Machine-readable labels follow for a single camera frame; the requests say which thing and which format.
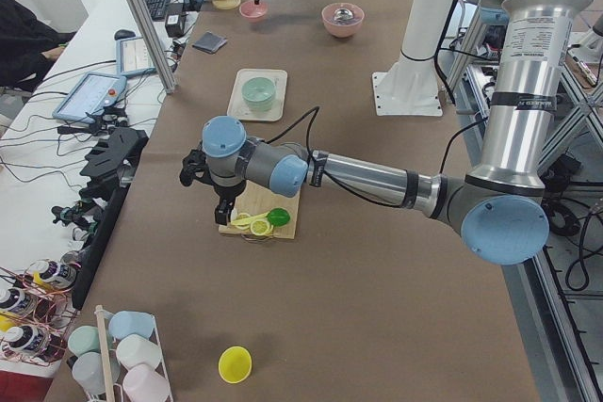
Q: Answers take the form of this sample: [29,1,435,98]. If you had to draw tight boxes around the small pink bowl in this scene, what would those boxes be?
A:
[239,0,269,23]

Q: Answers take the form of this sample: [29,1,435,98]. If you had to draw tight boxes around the large pink bowl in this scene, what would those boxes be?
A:
[321,2,365,39]

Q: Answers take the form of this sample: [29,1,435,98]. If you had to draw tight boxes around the yellow plastic knife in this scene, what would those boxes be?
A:
[231,212,269,227]

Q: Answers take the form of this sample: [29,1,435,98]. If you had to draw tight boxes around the bamboo cutting board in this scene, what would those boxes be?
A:
[218,182,300,239]

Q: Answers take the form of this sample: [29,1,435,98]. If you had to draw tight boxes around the lemon slice near lime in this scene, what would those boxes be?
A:
[249,217,274,237]

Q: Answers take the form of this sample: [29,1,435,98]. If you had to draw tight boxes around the green lime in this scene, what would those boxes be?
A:
[266,207,291,227]

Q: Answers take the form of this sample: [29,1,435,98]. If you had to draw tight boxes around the grey folded cloth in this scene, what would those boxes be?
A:
[192,31,228,54]

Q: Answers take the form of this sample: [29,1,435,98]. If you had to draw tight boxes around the black power adapter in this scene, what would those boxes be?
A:
[164,2,187,38]

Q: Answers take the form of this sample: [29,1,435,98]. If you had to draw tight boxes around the metal ice scoop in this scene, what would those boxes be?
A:
[333,8,355,24]

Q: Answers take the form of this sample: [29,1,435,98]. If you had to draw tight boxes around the stacked green bowls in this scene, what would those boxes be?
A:
[241,77,276,111]

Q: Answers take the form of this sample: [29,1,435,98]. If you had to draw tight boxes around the cream serving tray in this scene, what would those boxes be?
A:
[227,69,287,122]

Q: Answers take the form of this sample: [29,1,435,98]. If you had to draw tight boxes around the computer mouse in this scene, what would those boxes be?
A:
[114,29,136,40]

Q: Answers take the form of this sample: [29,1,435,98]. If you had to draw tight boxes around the blue plastic cup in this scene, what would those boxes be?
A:
[108,311,155,340]

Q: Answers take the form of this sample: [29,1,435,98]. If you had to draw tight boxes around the white plastic cup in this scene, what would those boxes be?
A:
[116,334,162,370]

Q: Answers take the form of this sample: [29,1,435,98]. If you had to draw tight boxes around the blue teach pendant tablet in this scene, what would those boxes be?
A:
[52,72,127,123]

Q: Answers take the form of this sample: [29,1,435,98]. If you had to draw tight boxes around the paint bottle yellow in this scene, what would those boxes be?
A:
[29,260,78,291]

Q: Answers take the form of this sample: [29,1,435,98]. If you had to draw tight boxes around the green plastic cup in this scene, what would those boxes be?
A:
[67,325,101,357]

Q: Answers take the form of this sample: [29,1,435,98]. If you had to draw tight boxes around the pink plastic cup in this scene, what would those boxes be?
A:
[122,363,170,402]

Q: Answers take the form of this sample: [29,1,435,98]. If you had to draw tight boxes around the grey plastic cup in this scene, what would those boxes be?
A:
[72,351,106,394]

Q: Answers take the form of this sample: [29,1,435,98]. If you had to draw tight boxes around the paint bottle middle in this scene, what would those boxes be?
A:
[0,287,39,318]

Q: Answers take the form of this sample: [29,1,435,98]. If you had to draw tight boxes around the paint bottle lower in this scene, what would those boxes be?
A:
[4,325,50,357]

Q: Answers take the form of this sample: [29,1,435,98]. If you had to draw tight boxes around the aluminium frame post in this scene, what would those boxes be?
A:
[126,0,176,94]

